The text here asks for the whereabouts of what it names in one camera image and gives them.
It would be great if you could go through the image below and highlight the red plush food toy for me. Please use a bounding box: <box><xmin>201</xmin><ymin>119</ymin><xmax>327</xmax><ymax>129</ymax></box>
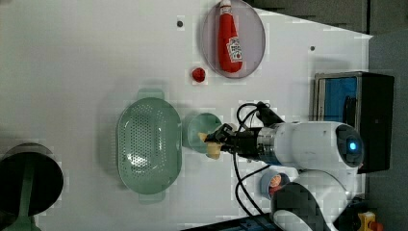
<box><xmin>268</xmin><ymin>187</ymin><xmax>280</xmax><ymax>197</ymax></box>

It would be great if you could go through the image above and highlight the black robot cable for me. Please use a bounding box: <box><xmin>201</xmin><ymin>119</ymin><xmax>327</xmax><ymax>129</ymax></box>
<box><xmin>233</xmin><ymin>101</ymin><xmax>287</xmax><ymax>231</ymax></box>

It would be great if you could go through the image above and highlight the black toaster oven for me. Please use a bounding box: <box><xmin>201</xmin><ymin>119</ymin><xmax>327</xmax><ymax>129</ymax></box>
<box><xmin>313</xmin><ymin>71</ymin><xmax>395</xmax><ymax>173</ymax></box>

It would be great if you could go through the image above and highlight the yellow plush peeled banana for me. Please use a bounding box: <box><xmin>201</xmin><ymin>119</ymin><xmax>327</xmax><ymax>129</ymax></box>
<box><xmin>197</xmin><ymin>123</ymin><xmax>237</xmax><ymax>160</ymax></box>

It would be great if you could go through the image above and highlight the teal green mug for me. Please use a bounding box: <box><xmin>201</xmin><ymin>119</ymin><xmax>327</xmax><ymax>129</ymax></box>
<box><xmin>182</xmin><ymin>113</ymin><xmax>221</xmax><ymax>154</ymax></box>

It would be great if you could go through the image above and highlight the small red plush strawberry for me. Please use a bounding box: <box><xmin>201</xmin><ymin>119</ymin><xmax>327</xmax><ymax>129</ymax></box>
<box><xmin>191</xmin><ymin>67</ymin><xmax>206</xmax><ymax>83</ymax></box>

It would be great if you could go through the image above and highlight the black round lamp stand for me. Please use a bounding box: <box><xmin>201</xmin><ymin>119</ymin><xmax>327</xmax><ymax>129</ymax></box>
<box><xmin>1</xmin><ymin>142</ymin><xmax>64</xmax><ymax>231</ymax></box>

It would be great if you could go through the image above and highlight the red plush ketchup bottle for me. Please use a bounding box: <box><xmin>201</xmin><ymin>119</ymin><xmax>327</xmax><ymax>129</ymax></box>
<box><xmin>217</xmin><ymin>0</ymin><xmax>242</xmax><ymax>73</ymax></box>

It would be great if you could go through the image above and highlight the green perforated colander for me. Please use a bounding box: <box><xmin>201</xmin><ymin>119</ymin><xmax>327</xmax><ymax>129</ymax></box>
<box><xmin>116</xmin><ymin>89</ymin><xmax>182</xmax><ymax>204</ymax></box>

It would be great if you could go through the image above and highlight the round grey plate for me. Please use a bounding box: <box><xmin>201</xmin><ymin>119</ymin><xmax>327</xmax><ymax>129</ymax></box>
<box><xmin>200</xmin><ymin>0</ymin><xmax>266</xmax><ymax>79</ymax></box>

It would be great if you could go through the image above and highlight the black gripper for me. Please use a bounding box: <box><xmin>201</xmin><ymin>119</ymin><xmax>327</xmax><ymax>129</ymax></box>
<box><xmin>208</xmin><ymin>123</ymin><xmax>263</xmax><ymax>158</ymax></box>

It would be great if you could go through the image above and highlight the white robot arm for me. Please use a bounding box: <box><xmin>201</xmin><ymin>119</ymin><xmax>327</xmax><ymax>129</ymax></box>
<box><xmin>200</xmin><ymin>121</ymin><xmax>365</xmax><ymax>231</ymax></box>

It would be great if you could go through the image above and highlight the small blue bowl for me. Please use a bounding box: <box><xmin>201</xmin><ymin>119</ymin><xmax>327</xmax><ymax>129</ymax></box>
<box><xmin>260</xmin><ymin>171</ymin><xmax>291</xmax><ymax>199</ymax></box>

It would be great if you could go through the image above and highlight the orange plush food toy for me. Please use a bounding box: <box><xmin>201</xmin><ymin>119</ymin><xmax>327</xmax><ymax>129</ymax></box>
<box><xmin>269</xmin><ymin>174</ymin><xmax>282</xmax><ymax>189</ymax></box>

